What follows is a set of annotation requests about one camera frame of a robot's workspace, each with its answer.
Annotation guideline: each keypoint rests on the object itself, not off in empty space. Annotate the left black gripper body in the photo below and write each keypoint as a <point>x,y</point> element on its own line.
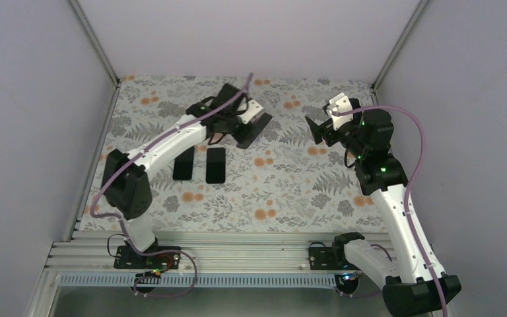
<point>230,126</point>

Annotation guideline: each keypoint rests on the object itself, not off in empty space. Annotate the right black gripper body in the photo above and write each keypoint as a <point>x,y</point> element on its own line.
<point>325,131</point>

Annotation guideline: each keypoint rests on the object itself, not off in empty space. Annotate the black phone from pink case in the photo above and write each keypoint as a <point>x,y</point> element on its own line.
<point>216,166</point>

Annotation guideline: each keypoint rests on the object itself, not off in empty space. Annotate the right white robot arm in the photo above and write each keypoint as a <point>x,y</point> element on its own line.
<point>416,283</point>

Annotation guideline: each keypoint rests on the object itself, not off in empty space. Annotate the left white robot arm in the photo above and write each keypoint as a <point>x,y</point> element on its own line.
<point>127,175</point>

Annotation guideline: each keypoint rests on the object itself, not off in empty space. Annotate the floral table mat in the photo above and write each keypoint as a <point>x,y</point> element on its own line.
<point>283,182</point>

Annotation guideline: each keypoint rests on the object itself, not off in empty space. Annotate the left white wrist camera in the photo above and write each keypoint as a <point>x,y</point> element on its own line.
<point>250,111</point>

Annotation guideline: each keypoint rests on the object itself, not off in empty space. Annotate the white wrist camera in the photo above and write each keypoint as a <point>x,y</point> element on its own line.
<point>336,105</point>
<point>250,111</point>

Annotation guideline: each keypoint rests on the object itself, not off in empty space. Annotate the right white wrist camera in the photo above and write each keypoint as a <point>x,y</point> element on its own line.
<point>336,105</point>

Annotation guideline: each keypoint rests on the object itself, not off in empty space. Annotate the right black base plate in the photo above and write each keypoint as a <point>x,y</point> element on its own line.
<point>322,258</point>

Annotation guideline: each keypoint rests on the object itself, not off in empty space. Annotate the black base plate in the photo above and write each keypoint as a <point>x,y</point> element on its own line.
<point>322,258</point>
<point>126,258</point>

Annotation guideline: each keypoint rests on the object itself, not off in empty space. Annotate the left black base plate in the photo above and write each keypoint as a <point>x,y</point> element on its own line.
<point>126,258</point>

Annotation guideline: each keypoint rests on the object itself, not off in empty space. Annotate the aluminium rail frame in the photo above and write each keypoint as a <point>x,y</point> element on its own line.
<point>214,252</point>

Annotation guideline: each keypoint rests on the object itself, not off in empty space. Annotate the grey slotted cable duct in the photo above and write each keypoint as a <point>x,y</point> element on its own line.
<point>205,280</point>

